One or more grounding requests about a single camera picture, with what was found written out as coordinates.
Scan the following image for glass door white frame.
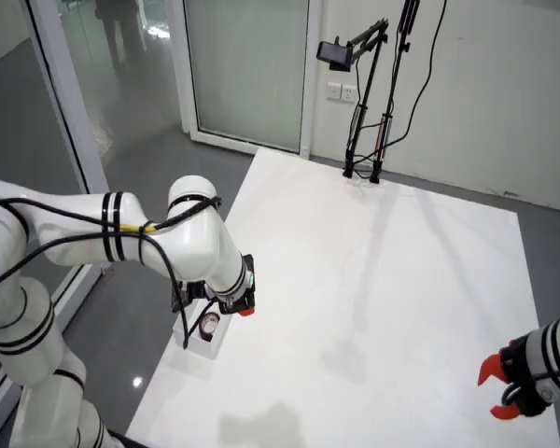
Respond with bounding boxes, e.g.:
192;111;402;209
181;0;323;158

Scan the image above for glass partition grey frame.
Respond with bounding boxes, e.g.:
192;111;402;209
0;0;109;323

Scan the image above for person in dark clothes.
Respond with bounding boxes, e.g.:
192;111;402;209
94;0;148;76

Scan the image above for black camera on boom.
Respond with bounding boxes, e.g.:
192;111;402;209
316;39;355;72

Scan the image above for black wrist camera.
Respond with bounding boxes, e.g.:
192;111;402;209
170;278;207;315

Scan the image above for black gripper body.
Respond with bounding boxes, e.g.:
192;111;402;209
217;254;258;316
498;336;554;419

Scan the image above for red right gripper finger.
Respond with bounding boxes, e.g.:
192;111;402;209
477;353;506;387

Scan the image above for black boom stand with camera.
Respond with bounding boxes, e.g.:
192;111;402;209
343;17;389;179

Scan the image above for black tape roll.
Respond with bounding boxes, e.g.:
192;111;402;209
198;312;223;343

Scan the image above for white cardboard bin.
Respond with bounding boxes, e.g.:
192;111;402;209
172;301;230;360

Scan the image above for black clamp stand with cables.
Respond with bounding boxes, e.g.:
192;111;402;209
352;0;449;169

